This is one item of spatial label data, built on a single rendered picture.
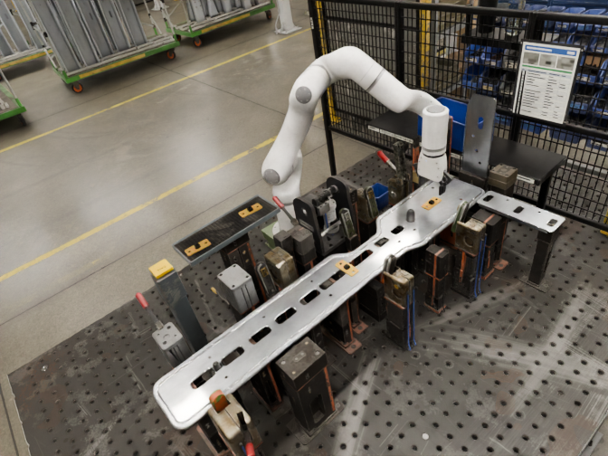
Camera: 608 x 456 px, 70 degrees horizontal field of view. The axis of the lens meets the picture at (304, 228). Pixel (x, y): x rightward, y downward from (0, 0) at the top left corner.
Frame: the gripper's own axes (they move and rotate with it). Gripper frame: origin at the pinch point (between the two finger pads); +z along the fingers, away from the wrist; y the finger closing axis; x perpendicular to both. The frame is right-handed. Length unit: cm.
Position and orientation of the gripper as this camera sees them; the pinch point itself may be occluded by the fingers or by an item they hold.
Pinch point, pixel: (432, 186)
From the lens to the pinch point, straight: 171.5
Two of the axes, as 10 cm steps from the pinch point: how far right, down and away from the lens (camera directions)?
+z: 1.4, 7.6, 6.3
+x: 7.5, -5.0, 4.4
